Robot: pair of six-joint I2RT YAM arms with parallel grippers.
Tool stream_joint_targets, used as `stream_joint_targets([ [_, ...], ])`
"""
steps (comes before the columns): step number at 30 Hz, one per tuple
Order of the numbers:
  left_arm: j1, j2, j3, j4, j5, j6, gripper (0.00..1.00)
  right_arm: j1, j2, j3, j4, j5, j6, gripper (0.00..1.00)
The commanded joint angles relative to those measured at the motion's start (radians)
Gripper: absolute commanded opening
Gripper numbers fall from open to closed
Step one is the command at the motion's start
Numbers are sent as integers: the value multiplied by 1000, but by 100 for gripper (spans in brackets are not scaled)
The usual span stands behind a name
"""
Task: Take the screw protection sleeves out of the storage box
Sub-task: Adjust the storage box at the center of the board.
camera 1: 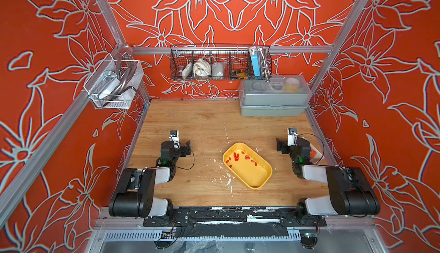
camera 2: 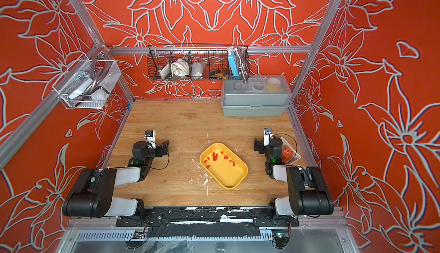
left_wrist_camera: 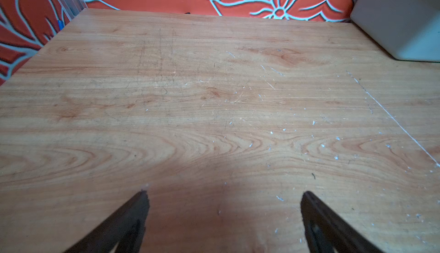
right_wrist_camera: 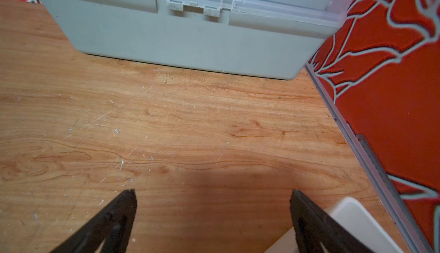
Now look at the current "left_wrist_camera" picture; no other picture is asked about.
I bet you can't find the grey plastic storage box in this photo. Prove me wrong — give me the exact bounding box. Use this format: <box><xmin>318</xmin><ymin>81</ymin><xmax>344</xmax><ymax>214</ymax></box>
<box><xmin>351</xmin><ymin>0</ymin><xmax>440</xmax><ymax>62</ymax></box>

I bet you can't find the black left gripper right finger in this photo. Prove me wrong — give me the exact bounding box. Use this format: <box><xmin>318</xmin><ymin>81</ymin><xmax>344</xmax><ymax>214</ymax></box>
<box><xmin>300</xmin><ymin>191</ymin><xmax>381</xmax><ymax>253</ymax></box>

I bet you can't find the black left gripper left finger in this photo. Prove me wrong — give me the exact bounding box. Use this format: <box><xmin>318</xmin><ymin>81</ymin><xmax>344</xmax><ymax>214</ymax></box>
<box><xmin>66</xmin><ymin>190</ymin><xmax>150</xmax><ymax>253</ymax></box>

